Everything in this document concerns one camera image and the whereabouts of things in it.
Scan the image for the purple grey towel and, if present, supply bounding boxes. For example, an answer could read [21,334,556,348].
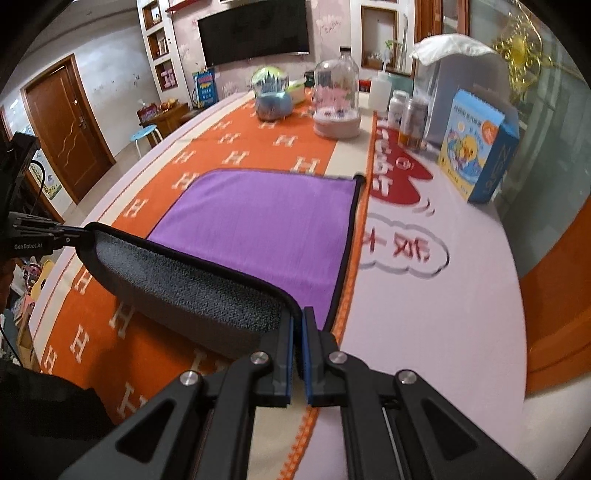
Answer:
[76,171,366,357]

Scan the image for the yellow plastic chair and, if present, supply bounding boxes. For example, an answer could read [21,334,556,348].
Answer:
[27,259,54,301]

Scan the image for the orange H pattern table runner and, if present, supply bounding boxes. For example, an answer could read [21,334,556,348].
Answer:
[28,89,376,480]

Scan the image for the brown wooden door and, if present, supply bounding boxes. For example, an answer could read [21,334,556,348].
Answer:
[20,54,115,204]

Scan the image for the white printed tablecloth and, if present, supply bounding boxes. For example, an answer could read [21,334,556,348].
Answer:
[27,89,530,480]

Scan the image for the blue round stool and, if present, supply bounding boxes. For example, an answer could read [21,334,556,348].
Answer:
[130,124,163,158]

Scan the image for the red tissue box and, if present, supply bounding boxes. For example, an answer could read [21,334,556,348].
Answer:
[136,100,159,123]

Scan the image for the wooden TV cabinet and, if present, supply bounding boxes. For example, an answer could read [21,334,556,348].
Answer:
[139,103,200,138]

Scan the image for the blue standing sign board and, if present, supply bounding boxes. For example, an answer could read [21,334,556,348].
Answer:
[192,69,218,108]

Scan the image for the blue castle snow globe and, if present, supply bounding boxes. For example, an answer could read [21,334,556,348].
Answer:
[250,66,294,122]

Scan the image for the blue duck picture box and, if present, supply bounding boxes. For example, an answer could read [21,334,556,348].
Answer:
[438,86,520,204]

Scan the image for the green tissue box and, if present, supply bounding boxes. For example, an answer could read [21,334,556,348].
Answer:
[287,78,307,105]

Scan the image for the silver orange supplement jar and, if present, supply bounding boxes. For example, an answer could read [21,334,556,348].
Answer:
[398,98,429,151]

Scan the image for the pink glass dome ornament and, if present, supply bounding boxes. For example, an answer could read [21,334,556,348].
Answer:
[312,57,361,140]

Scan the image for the white pill bottle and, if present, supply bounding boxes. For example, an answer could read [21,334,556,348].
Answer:
[388,90,410,130]

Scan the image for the black flat television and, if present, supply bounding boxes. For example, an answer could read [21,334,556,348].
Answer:
[197,1,310,67]

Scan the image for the white plastic squeeze bottle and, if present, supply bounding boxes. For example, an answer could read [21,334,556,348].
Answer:
[368,69,393,113]

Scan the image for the red pot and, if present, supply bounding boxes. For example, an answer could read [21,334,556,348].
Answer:
[359,79,370,92]

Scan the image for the clear glass bottle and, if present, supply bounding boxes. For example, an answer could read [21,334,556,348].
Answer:
[339,46,359,72]

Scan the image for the white water dispenser appliance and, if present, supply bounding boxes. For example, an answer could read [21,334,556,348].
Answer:
[413,52,512,149]

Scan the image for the white cloth on appliance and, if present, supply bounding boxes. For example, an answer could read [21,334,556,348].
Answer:
[410,33,495,66]

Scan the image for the gold door ornament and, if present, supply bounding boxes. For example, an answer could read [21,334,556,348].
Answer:
[491,1,553,103]

